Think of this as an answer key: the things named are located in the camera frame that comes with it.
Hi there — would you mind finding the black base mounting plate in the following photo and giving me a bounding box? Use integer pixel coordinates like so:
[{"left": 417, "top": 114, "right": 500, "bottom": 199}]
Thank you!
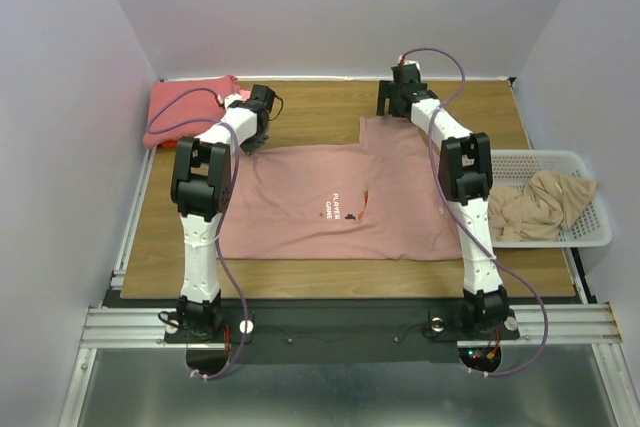
[{"left": 159, "top": 298, "right": 520, "bottom": 367}]

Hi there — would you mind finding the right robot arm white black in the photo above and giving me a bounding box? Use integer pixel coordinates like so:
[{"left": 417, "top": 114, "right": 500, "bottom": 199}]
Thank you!
[{"left": 376, "top": 60, "right": 509, "bottom": 337}]

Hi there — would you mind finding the dusty pink printed t-shirt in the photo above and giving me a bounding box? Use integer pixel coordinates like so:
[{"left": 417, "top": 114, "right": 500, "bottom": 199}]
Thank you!
[{"left": 220, "top": 117, "right": 461, "bottom": 261}]

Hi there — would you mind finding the aluminium frame rail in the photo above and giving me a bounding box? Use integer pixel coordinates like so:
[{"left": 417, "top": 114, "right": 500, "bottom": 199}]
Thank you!
[
  {"left": 101, "top": 149, "right": 156, "bottom": 304},
  {"left": 80, "top": 308, "right": 165, "bottom": 349}
]

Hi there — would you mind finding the aluminium frame rail front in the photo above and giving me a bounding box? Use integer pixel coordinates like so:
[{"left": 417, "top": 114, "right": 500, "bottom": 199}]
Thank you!
[{"left": 80, "top": 308, "right": 165, "bottom": 349}]

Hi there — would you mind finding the beige crumpled t-shirt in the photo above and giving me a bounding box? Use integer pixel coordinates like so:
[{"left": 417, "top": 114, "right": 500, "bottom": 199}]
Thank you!
[{"left": 488, "top": 171, "right": 598, "bottom": 242}]

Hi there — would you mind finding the white plastic laundry basket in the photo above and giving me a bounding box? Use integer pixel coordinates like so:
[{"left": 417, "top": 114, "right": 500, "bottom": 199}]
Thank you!
[{"left": 491, "top": 150, "right": 612, "bottom": 249}]

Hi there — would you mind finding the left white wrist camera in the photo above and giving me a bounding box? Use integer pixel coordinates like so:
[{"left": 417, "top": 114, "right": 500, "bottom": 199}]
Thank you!
[{"left": 218, "top": 93, "right": 244, "bottom": 110}]

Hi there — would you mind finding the folded coral pink t-shirt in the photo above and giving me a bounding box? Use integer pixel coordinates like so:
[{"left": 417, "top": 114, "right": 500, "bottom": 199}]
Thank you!
[{"left": 143, "top": 75, "right": 242, "bottom": 150}]

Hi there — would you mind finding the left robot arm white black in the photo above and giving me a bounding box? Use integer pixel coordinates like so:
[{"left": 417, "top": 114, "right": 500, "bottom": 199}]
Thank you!
[{"left": 169, "top": 84, "right": 279, "bottom": 341}]

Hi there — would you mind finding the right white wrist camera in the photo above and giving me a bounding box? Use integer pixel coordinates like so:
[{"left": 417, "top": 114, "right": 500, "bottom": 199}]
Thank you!
[{"left": 398, "top": 57, "right": 420, "bottom": 68}]

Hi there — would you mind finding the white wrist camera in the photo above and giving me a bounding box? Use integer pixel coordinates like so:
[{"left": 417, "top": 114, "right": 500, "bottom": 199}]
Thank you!
[
  {"left": 398, "top": 57, "right": 420, "bottom": 68},
  {"left": 218, "top": 93, "right": 244, "bottom": 110}
]

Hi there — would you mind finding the aluminium frame rail left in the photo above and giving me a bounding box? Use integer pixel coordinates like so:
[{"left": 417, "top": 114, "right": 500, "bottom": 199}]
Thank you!
[{"left": 101, "top": 149, "right": 156, "bottom": 304}]

